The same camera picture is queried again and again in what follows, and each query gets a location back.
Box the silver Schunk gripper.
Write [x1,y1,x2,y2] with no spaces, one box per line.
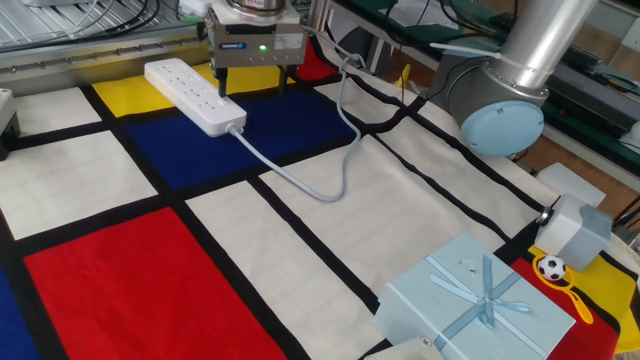
[204,19,309,99]

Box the white power strip with buttons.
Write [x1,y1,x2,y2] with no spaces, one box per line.
[143,57,248,139]

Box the small yellow object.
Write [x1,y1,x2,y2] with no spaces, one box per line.
[393,63,412,90]

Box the white paper sheet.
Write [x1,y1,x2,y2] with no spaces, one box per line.
[379,0,454,26]

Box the colour block patterned cloth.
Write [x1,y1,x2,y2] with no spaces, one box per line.
[0,37,640,360]

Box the white box with black base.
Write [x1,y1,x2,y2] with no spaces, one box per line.
[0,88,21,162]

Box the light blue ribboned gift box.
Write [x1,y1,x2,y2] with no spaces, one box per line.
[373,232,577,360]

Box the white foam pad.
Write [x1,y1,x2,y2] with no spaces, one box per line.
[534,162,608,209]

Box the grey push button box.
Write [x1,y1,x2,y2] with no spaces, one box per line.
[533,193,614,273]

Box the yellow paddle with soccer ball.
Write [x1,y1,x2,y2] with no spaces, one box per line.
[531,253,595,325]

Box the grey power strip cable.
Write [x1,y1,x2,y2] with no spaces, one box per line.
[224,25,369,204]

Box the black cable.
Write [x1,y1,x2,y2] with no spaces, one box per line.
[0,0,167,54]

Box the aluminium table rail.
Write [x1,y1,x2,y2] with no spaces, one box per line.
[0,19,314,97]

